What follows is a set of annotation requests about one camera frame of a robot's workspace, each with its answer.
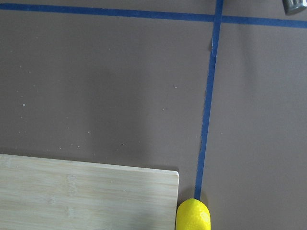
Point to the yellow lemon near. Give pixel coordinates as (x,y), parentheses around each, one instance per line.
(192,214)

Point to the wooden cutting board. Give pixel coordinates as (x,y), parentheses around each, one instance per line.
(49,194)

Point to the metal scoop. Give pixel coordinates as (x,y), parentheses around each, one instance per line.
(292,7)

